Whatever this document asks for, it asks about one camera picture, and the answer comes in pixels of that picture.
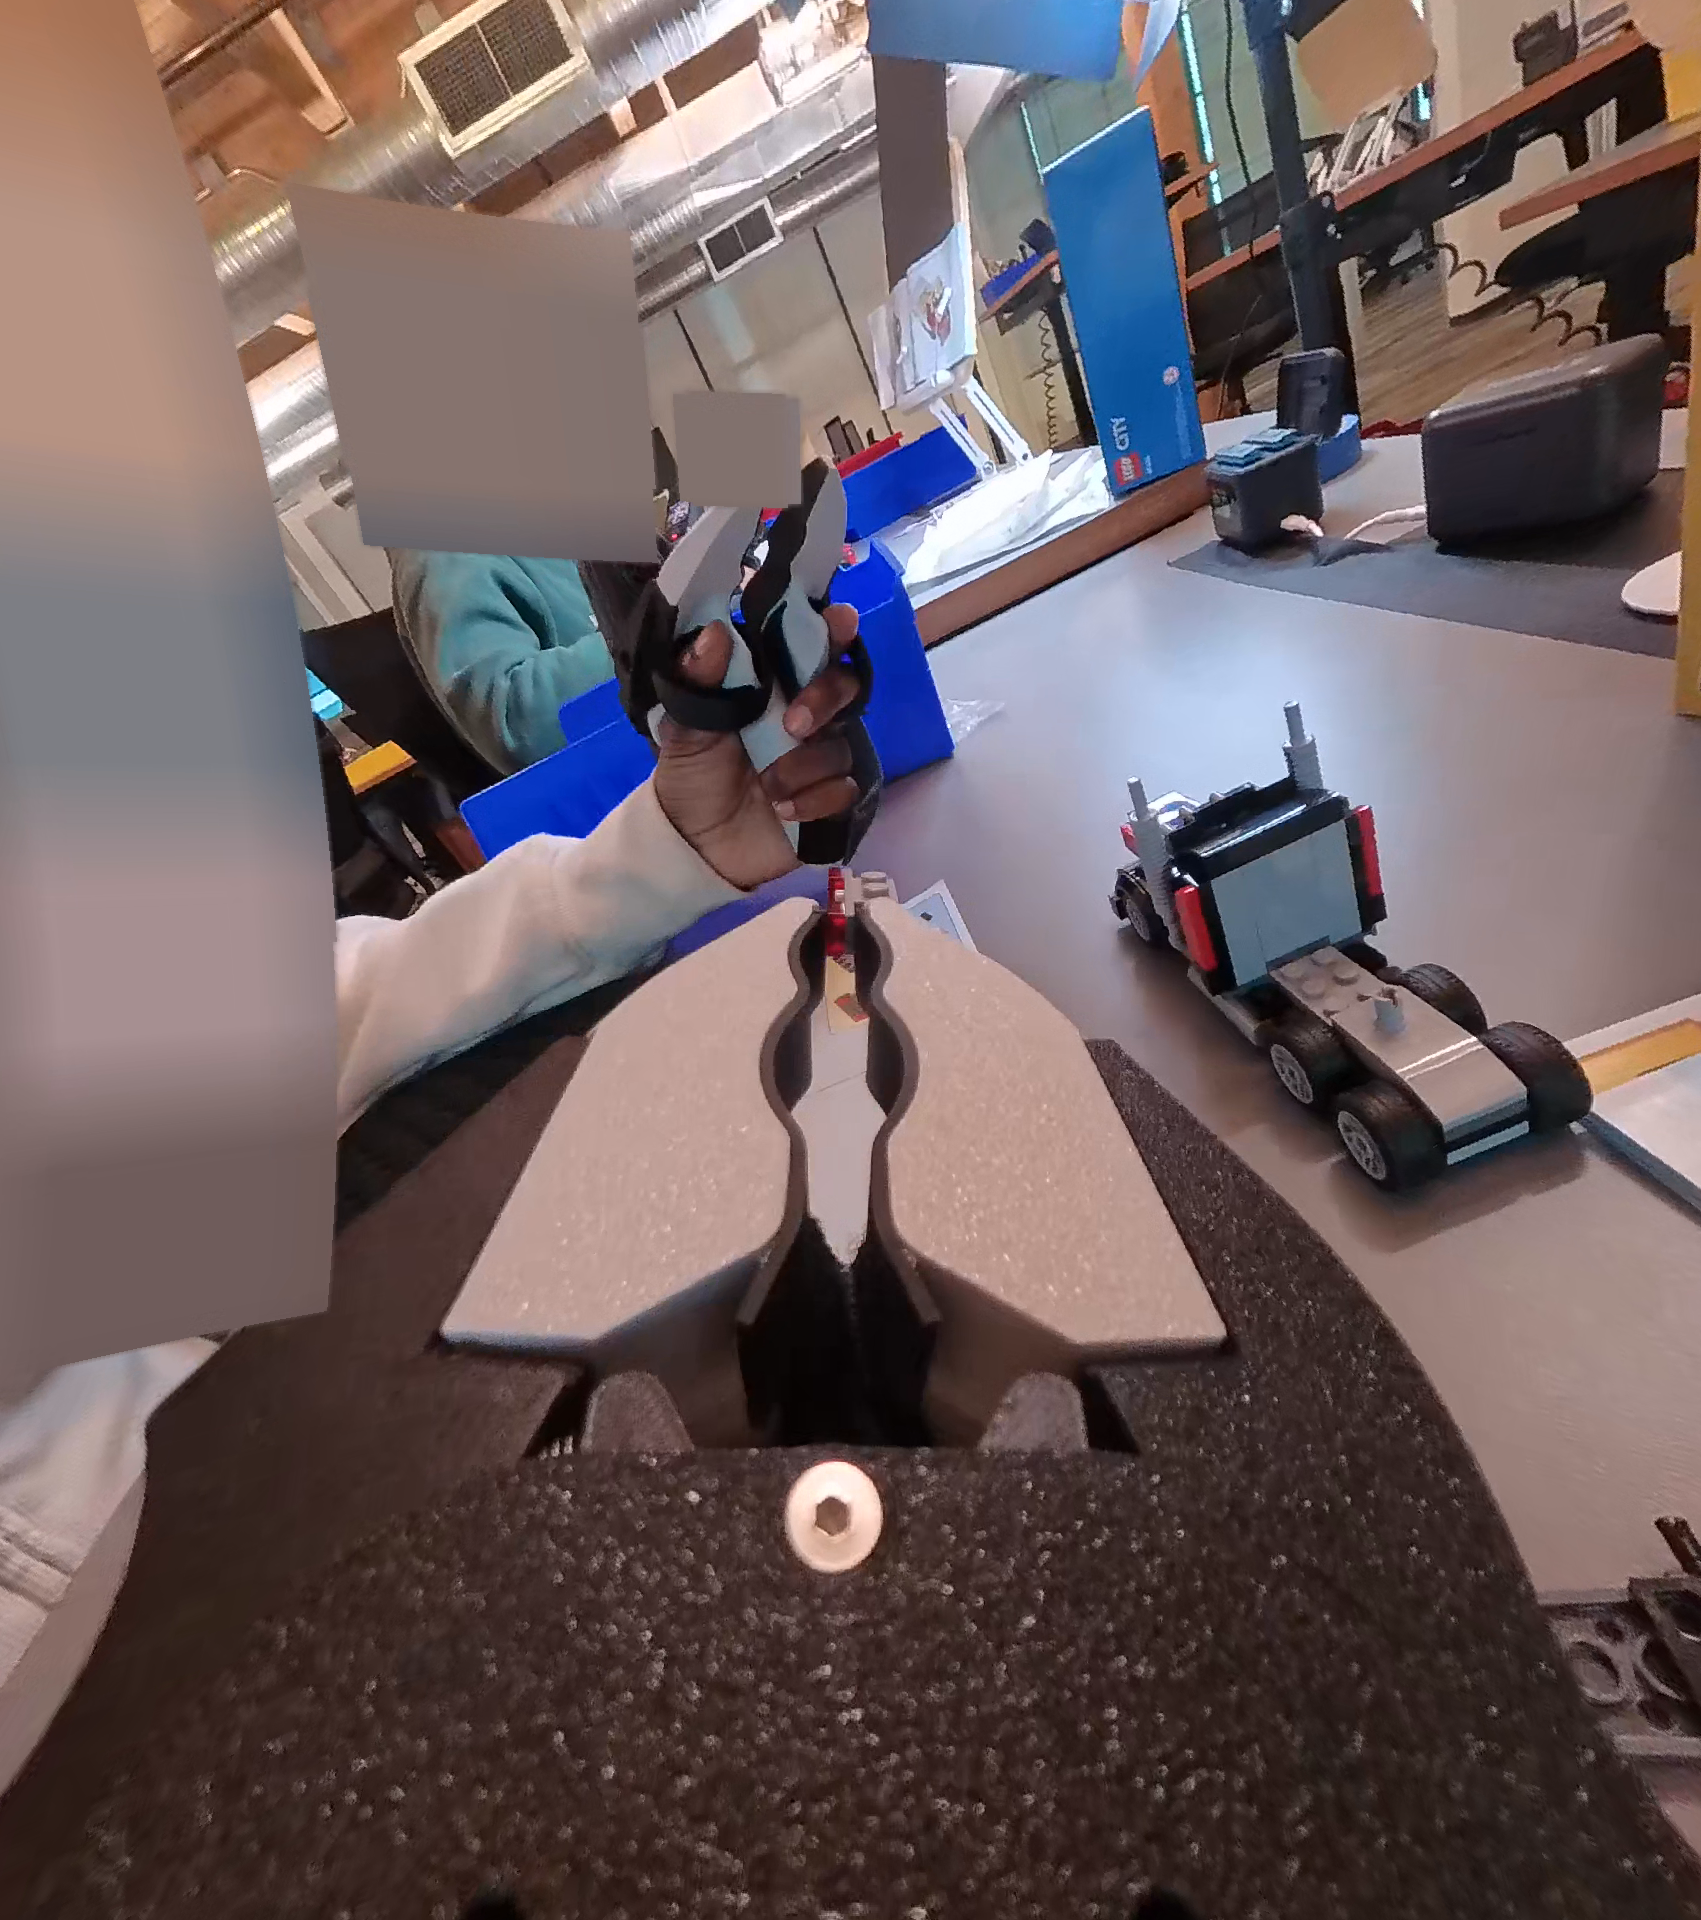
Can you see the black red lego truck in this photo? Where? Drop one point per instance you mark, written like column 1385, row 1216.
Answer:
column 1286, row 914

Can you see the blue plastic bin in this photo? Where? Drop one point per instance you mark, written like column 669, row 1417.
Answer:
column 881, row 674
column 895, row 480

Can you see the white paper bag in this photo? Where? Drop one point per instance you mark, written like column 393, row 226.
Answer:
column 1016, row 518

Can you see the person's left hand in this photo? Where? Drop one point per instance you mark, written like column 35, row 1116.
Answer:
column 722, row 794

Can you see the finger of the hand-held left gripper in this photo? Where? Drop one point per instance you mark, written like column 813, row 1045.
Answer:
column 707, row 566
column 816, row 525

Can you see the blue lego box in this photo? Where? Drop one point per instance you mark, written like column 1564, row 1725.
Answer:
column 1113, row 300

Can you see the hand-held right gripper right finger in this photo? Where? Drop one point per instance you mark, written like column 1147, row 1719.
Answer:
column 1046, row 1184

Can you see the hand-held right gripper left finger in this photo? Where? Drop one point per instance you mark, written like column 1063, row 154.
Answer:
column 624, row 1184

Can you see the black office chair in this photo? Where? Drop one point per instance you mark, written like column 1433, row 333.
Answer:
column 371, row 691

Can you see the clear plastic bag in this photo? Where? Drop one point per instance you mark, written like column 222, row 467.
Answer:
column 971, row 721

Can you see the dark cube device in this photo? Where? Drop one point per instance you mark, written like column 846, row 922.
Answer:
column 1540, row 450

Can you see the white clear display stand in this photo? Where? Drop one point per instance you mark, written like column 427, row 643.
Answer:
column 941, row 344

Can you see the white ceiling air vent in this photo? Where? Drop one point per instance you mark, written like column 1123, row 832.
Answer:
column 491, row 69

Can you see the black device teal front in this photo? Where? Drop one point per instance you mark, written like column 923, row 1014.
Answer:
column 1263, row 494

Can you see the wood edged table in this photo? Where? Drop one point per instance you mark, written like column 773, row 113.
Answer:
column 1032, row 578

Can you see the grey cube device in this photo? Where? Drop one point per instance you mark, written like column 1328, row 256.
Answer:
column 1311, row 399

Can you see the open lego instruction booklet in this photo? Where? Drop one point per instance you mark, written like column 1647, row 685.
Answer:
column 941, row 912

